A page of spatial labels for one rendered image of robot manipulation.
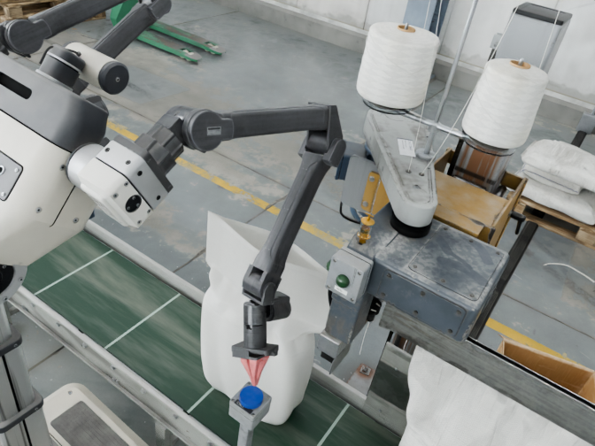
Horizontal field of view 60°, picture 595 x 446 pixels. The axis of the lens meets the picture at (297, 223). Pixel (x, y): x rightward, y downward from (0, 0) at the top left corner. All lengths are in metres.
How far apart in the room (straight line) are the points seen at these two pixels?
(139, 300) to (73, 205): 1.21
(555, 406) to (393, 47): 0.87
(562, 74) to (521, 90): 5.04
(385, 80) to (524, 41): 0.33
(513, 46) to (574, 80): 4.84
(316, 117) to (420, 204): 0.32
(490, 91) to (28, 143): 0.90
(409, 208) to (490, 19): 5.22
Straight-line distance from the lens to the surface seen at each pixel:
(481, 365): 1.34
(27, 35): 1.46
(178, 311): 2.22
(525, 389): 1.34
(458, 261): 1.14
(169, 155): 0.98
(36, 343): 2.70
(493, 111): 1.17
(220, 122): 1.02
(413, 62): 1.21
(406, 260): 1.09
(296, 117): 1.19
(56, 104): 1.07
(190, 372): 2.02
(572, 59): 6.15
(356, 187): 1.50
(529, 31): 1.35
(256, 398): 1.39
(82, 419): 2.10
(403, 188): 1.16
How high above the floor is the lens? 1.99
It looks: 36 degrees down
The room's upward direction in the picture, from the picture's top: 10 degrees clockwise
